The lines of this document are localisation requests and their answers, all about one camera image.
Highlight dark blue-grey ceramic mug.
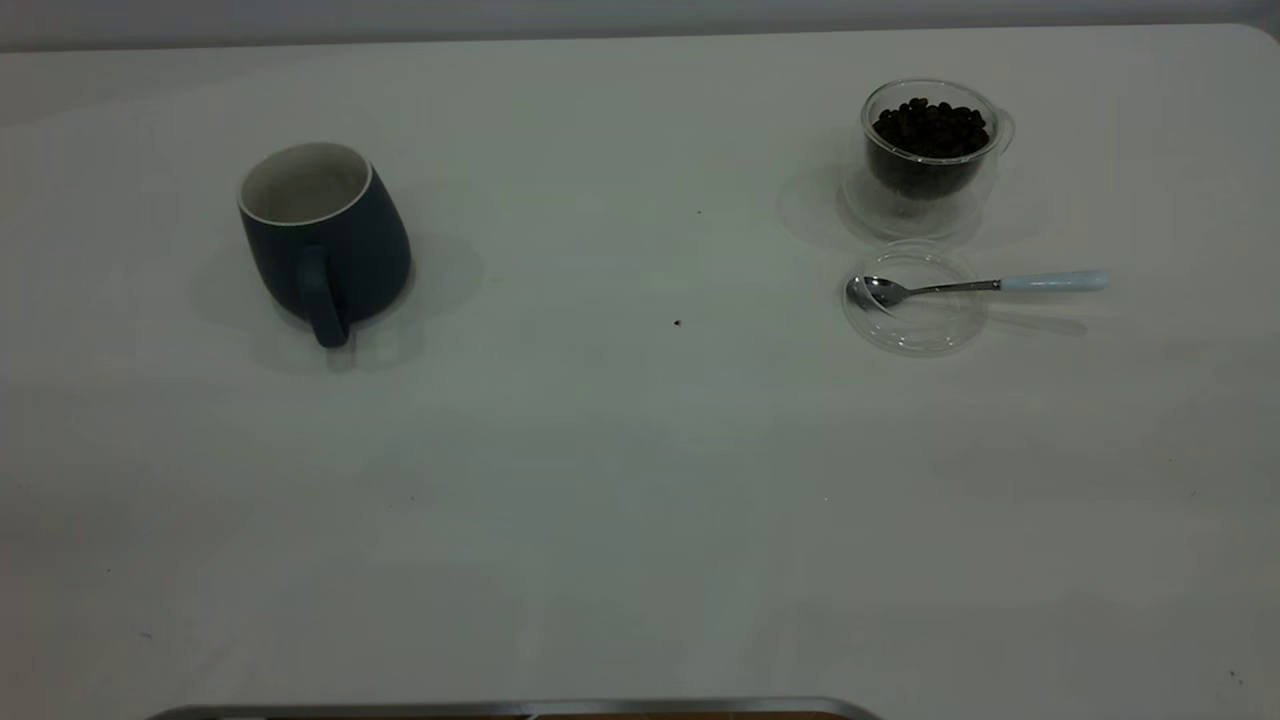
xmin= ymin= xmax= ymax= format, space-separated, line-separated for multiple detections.
xmin=237 ymin=141 xmax=413 ymax=350

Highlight metal spoon light blue handle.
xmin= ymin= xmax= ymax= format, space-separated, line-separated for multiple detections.
xmin=846 ymin=270 xmax=1110 ymax=311

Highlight clear double-walled glass cup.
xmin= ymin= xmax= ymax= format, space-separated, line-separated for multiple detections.
xmin=840 ymin=78 xmax=1017 ymax=242

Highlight pile of coffee beans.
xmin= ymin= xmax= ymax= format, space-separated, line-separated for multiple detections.
xmin=868 ymin=97 xmax=993 ymax=199

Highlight clear glass saucer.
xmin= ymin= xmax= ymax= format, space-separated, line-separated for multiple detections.
xmin=842 ymin=240 xmax=989 ymax=357

